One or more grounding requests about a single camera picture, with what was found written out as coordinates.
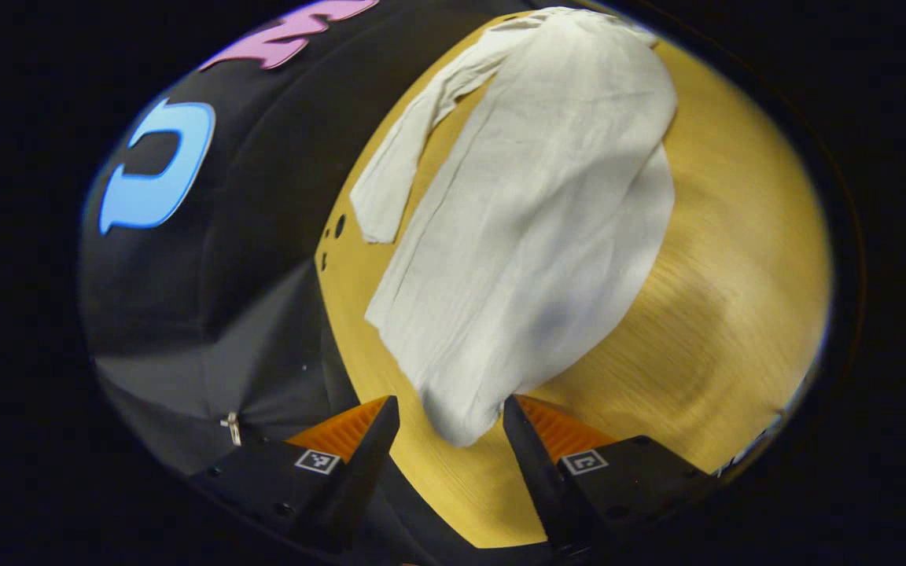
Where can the white jeans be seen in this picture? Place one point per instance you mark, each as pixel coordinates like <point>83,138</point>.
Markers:
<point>532,236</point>

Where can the black backdrop cloth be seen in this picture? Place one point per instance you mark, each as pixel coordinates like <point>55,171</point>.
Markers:
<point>264,236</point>

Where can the silver metal clip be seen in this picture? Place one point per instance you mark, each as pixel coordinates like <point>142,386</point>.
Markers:
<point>230,428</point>

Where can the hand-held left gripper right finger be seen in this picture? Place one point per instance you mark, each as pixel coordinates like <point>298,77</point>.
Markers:
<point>535,472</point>

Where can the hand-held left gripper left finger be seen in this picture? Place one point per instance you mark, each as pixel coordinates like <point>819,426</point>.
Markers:
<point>362,472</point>

